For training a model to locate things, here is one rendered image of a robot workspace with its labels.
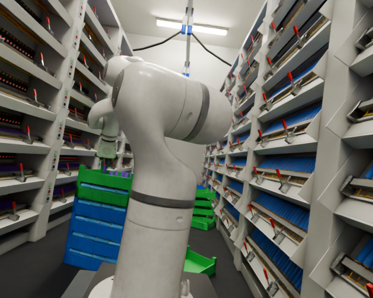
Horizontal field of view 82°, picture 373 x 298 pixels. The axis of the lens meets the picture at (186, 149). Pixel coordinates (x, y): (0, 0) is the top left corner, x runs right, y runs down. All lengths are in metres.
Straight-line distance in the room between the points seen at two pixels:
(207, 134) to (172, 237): 0.19
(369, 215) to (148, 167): 0.47
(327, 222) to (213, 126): 0.43
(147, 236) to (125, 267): 0.06
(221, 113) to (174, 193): 0.17
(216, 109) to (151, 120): 0.13
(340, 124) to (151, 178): 0.51
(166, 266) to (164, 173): 0.15
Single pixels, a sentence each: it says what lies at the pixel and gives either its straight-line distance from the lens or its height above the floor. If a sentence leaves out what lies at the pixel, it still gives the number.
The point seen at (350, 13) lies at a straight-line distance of 0.82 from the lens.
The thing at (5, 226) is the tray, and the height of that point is 0.16.
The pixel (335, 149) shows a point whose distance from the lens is 0.69.
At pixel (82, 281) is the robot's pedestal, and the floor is 0.28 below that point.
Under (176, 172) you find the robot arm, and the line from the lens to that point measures 0.35.
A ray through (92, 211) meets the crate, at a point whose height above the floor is 0.27.
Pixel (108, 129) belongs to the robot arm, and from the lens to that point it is 1.16.
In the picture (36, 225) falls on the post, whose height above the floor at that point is 0.09.
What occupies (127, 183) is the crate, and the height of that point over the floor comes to 0.43.
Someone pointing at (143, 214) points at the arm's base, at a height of 0.48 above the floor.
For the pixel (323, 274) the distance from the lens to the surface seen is 0.71.
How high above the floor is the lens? 0.58
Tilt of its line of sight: 3 degrees up
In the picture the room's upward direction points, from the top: 8 degrees clockwise
